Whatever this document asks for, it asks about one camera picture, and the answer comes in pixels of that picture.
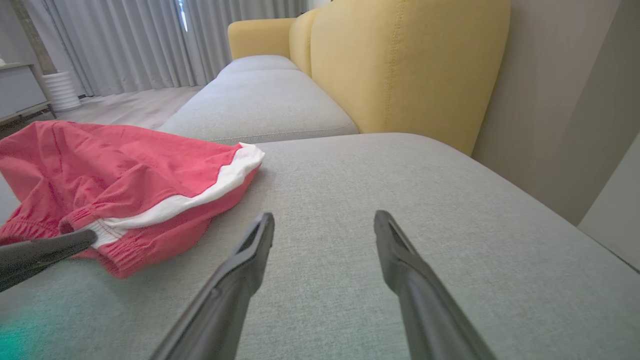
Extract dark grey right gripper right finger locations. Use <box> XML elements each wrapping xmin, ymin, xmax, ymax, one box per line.
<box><xmin>374</xmin><ymin>210</ymin><xmax>497</xmax><ymax>360</ymax></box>

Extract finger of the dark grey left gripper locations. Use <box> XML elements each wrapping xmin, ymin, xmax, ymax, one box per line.
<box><xmin>0</xmin><ymin>229</ymin><xmax>98</xmax><ymax>293</ymax></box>

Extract yellow sofa back cushion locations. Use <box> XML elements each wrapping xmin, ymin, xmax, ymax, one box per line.
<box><xmin>289</xmin><ymin>9</ymin><xmax>321</xmax><ymax>77</ymax></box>
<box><xmin>310</xmin><ymin>0</ymin><xmax>511</xmax><ymax>156</ymax></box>

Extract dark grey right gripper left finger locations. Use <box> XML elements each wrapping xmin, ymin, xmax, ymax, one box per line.
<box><xmin>150</xmin><ymin>212</ymin><xmax>276</xmax><ymax>360</ymax></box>

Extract red shorts with white stripe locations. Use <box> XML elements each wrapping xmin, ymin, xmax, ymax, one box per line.
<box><xmin>0</xmin><ymin>120</ymin><xmax>266</xmax><ymax>279</ymax></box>

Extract light grey curtain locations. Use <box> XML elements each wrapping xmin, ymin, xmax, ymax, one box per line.
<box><xmin>22</xmin><ymin>0</ymin><xmax>308</xmax><ymax>97</ymax></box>

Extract large grey sofa seat cushion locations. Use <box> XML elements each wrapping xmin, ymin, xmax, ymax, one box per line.
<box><xmin>0</xmin><ymin>132</ymin><xmax>640</xmax><ymax>360</ymax></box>

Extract yellow sofa armrest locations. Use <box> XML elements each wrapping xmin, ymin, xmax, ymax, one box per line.
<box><xmin>228</xmin><ymin>18</ymin><xmax>297</xmax><ymax>61</ymax></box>

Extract grey low cabinet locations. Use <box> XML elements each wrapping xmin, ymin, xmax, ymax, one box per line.
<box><xmin>0</xmin><ymin>62</ymin><xmax>53</xmax><ymax>126</ymax></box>

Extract white ribbed bin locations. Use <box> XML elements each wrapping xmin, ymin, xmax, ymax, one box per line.
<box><xmin>42</xmin><ymin>71</ymin><xmax>82</xmax><ymax>112</ymax></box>

